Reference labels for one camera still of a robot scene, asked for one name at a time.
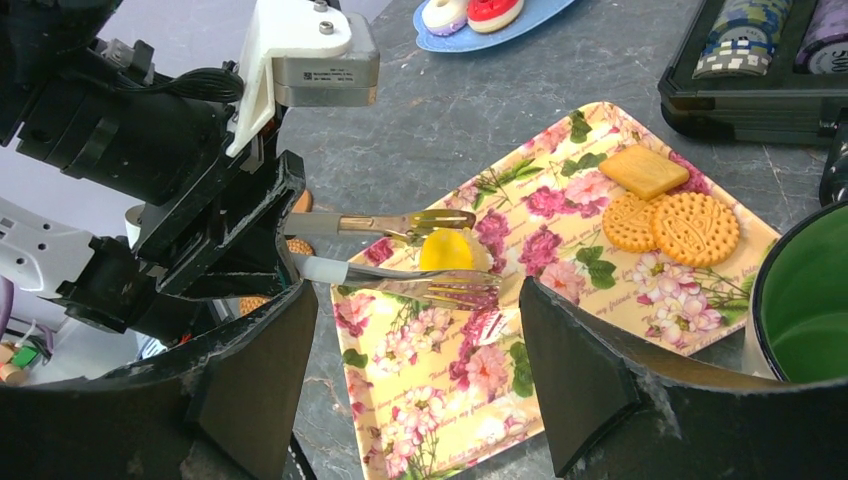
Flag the woven rattan coaster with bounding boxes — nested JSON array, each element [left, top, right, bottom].
[[238, 238, 316, 318]]

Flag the white glazed donut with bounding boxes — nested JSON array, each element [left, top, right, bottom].
[[421, 0, 469, 36]]

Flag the black poker chip case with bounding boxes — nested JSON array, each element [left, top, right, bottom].
[[657, 0, 848, 207]]

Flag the red glazed donut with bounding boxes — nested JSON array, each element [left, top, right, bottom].
[[467, 0, 525, 33]]

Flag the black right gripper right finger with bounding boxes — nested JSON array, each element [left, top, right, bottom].
[[519, 278, 847, 479]]

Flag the floral rectangular tray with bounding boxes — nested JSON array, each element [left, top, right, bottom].
[[331, 102, 777, 479]]

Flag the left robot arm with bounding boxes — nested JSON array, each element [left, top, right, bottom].
[[1, 1, 380, 346]]

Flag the cork coaster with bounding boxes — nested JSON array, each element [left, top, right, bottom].
[[291, 190, 313, 213]]

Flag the blue three-tier cake stand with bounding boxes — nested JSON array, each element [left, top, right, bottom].
[[411, 0, 578, 54]]

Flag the green-inside floral mug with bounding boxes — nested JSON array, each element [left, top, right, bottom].
[[742, 202, 847, 384]]

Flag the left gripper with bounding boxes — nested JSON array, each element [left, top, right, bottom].
[[1, 1, 380, 301]]

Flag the silver serving tongs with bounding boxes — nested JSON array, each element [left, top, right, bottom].
[[284, 209, 501, 311]]

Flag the square yellow biscuit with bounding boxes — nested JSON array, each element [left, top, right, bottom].
[[598, 145, 690, 200]]

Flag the round orange biscuit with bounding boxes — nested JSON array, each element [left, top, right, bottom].
[[650, 192, 741, 268], [602, 192, 665, 253]]

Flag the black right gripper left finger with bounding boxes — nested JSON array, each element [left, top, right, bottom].
[[1, 282, 318, 479]]

